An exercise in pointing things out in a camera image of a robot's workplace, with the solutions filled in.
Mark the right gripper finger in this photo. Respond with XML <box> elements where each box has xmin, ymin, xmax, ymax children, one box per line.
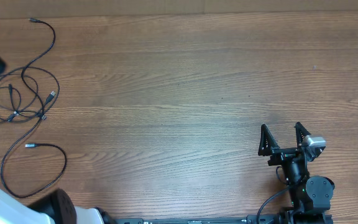
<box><xmin>295</xmin><ymin>122</ymin><xmax>310</xmax><ymax>147</ymax></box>
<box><xmin>258</xmin><ymin>124</ymin><xmax>280</xmax><ymax>156</ymax></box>

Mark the thin black cable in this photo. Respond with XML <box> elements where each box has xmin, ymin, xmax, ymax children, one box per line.
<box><xmin>0</xmin><ymin>17</ymin><xmax>68</xmax><ymax>199</ymax></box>

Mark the black USB cable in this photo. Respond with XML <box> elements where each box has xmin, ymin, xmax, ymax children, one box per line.
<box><xmin>0</xmin><ymin>66</ymin><xmax>61</xmax><ymax>121</ymax></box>

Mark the black cable silver plug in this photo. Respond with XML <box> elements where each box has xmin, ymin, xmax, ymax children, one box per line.
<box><xmin>0</xmin><ymin>84</ymin><xmax>23</xmax><ymax>124</ymax></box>

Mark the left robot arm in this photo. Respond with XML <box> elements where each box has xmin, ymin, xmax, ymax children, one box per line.
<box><xmin>0</xmin><ymin>58</ymin><xmax>117</xmax><ymax>223</ymax></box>

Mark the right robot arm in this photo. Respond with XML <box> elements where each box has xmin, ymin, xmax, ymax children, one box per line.
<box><xmin>254</xmin><ymin>122</ymin><xmax>335</xmax><ymax>224</ymax></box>

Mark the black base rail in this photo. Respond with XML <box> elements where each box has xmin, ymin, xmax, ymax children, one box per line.
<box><xmin>110</xmin><ymin>213</ymin><xmax>334</xmax><ymax>224</ymax></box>

